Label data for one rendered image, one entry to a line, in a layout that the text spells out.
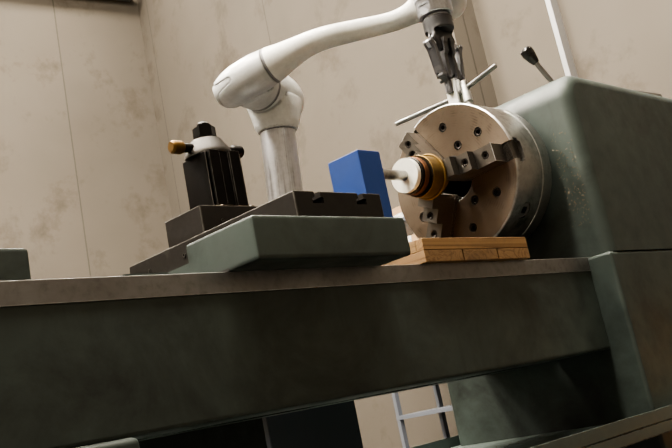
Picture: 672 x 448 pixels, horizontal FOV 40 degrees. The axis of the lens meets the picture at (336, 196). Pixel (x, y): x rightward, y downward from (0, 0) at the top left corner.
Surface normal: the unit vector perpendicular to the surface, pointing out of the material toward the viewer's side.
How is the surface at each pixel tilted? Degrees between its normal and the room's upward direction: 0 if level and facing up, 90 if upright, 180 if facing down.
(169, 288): 90
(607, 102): 90
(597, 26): 90
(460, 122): 90
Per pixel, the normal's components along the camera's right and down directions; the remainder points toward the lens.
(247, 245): -0.70, -0.03
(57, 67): 0.55, -0.30
